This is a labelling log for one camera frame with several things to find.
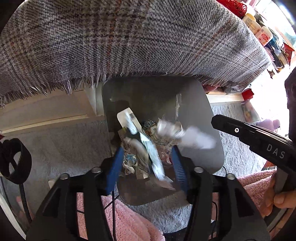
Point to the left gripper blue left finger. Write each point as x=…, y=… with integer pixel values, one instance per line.
x=56, y=218

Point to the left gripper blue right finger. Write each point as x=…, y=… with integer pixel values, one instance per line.
x=238, y=217

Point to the clear plastic bag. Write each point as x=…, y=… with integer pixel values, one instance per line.
x=175, y=129

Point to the person's right hand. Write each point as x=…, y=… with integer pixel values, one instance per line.
x=281, y=200

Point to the purple slipper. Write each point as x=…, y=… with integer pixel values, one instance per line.
x=271, y=125

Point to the white bottle red label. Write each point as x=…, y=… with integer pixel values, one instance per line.
x=264, y=35

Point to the white bottle yellow cap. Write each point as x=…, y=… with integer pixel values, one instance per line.
x=251, y=23

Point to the plaid grey table blanket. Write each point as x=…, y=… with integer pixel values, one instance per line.
x=47, y=45

